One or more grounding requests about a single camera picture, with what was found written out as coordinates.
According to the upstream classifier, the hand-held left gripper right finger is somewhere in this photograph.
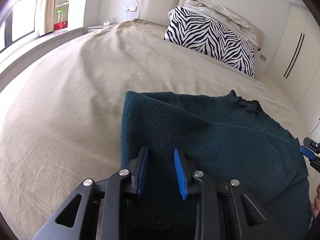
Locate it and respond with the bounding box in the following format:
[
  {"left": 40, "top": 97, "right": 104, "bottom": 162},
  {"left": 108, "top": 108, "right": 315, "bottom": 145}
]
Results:
[{"left": 174, "top": 148, "right": 290, "bottom": 240}]

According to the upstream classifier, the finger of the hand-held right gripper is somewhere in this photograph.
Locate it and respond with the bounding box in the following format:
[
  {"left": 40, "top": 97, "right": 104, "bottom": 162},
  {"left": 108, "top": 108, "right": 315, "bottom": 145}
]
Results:
[
  {"left": 299, "top": 145, "right": 320, "bottom": 173},
  {"left": 303, "top": 137, "right": 320, "bottom": 154}
]

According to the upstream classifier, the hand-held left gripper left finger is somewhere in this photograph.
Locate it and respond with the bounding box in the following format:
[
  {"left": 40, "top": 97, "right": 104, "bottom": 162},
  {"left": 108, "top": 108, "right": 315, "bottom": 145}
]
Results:
[{"left": 32, "top": 145, "right": 150, "bottom": 240}]

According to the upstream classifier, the dark green knit sweater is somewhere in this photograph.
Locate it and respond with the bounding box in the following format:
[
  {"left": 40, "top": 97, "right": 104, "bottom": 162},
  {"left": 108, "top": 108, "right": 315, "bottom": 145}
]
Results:
[{"left": 120, "top": 90, "right": 312, "bottom": 240}]

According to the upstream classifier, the person's right hand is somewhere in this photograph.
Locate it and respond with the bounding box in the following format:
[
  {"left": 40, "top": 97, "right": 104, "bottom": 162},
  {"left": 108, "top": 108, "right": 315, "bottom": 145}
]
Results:
[{"left": 311, "top": 184, "right": 320, "bottom": 218}]

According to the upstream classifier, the bed with beige sheet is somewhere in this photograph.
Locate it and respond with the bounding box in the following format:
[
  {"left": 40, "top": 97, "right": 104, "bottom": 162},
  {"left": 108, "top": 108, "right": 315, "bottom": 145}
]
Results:
[{"left": 0, "top": 19, "right": 312, "bottom": 240}]

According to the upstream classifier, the zebra print pillow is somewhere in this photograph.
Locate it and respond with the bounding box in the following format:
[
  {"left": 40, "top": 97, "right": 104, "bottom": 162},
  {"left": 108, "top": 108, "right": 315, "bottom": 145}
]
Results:
[{"left": 164, "top": 6, "right": 256, "bottom": 79}]

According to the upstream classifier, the white nightstand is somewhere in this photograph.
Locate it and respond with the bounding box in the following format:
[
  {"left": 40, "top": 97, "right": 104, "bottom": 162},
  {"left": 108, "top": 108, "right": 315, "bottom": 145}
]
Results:
[{"left": 86, "top": 24, "right": 113, "bottom": 33}]

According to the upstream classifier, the crumpled white duvet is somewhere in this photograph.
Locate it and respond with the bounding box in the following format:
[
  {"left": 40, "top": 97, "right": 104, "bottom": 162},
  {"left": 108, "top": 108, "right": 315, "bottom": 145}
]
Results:
[{"left": 184, "top": 0, "right": 258, "bottom": 46}]

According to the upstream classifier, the beige padded headboard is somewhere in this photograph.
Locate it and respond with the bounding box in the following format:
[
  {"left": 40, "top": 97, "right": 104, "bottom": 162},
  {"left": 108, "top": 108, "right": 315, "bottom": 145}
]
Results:
[{"left": 137, "top": 0, "right": 265, "bottom": 47}]

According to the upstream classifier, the clear container with green lid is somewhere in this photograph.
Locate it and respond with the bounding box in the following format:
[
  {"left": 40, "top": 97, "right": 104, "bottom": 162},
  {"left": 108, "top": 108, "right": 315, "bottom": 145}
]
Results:
[{"left": 55, "top": 10, "right": 67, "bottom": 23}]

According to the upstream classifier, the beige curtain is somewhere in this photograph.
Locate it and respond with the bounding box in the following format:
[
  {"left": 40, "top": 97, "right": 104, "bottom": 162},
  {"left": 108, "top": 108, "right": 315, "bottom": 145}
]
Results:
[{"left": 34, "top": 0, "right": 59, "bottom": 37}]

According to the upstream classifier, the white wardrobe with black handles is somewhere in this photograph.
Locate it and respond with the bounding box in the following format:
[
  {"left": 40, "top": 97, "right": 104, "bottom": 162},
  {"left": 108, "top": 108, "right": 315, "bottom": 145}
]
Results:
[{"left": 265, "top": 1, "right": 320, "bottom": 135}]

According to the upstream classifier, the white wall shelf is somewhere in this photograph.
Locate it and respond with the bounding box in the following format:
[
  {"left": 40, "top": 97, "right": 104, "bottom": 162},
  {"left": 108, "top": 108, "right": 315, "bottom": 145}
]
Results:
[{"left": 54, "top": 0, "right": 74, "bottom": 32}]

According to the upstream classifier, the window with dark frame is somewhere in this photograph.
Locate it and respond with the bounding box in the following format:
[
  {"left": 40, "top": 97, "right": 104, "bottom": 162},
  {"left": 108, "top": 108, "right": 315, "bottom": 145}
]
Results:
[{"left": 0, "top": 0, "right": 38, "bottom": 53}]

